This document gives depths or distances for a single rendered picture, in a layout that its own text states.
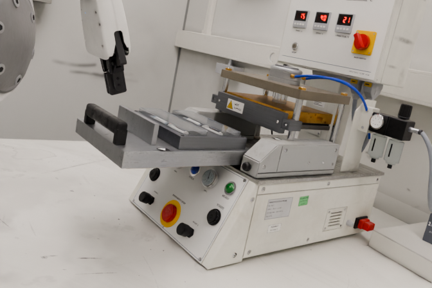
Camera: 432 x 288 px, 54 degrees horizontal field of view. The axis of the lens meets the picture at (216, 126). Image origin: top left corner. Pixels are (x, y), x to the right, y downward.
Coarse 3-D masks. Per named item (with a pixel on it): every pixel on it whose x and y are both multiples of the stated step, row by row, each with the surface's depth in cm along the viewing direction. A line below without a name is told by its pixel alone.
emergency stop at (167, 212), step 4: (168, 204) 93; (172, 204) 92; (164, 208) 93; (168, 208) 92; (172, 208) 91; (176, 208) 92; (164, 212) 92; (168, 212) 92; (172, 212) 91; (176, 212) 91; (164, 216) 92; (168, 216) 91; (172, 216) 91; (164, 220) 92; (168, 220) 91
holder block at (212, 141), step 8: (152, 120) 85; (160, 128) 82; (168, 128) 81; (160, 136) 81; (168, 136) 79; (176, 136) 77; (184, 136) 77; (192, 136) 78; (200, 136) 79; (208, 136) 80; (216, 136) 82; (224, 136) 83; (232, 136) 85; (240, 136) 86; (176, 144) 77; (184, 144) 77; (192, 144) 78; (200, 144) 79; (208, 144) 80; (216, 144) 82; (224, 144) 83; (232, 144) 84; (240, 144) 86
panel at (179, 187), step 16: (160, 176) 100; (176, 176) 97; (192, 176) 93; (224, 176) 87; (240, 176) 84; (160, 192) 98; (176, 192) 94; (192, 192) 91; (208, 192) 88; (224, 192) 85; (240, 192) 82; (144, 208) 99; (160, 208) 95; (192, 208) 89; (208, 208) 86; (224, 208) 83; (160, 224) 93; (176, 224) 90; (192, 224) 87; (208, 224) 84; (176, 240) 88; (192, 240) 85; (208, 240) 82
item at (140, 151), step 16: (128, 112) 83; (80, 128) 84; (96, 128) 80; (128, 128) 83; (144, 128) 78; (96, 144) 77; (112, 144) 72; (128, 144) 73; (144, 144) 75; (160, 144) 78; (112, 160) 72; (128, 160) 70; (144, 160) 71; (160, 160) 73; (176, 160) 76; (192, 160) 78; (208, 160) 80; (224, 160) 83; (240, 160) 85
